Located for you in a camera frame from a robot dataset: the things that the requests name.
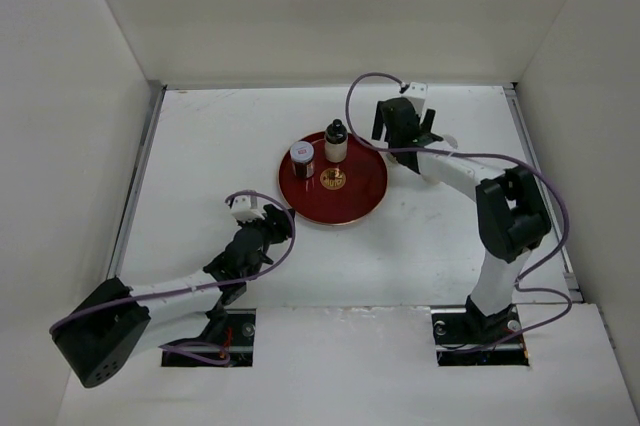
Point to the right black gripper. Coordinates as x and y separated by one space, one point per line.
428 120

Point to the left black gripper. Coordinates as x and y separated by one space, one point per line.
279 223

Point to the dark sauce jar white lid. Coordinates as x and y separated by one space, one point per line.
302 159

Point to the black cap pepper bottle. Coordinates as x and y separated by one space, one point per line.
335 141

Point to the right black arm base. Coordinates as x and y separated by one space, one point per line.
463 336

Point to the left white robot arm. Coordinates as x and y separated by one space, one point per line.
186 318

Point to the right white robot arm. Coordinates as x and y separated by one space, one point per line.
511 216

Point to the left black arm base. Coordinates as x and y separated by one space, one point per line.
227 341

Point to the red round tray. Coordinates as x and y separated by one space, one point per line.
337 193

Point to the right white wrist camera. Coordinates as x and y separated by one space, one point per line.
416 94

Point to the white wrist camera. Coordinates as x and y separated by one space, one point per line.
244 207
416 94

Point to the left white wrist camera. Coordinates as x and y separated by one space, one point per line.
244 207

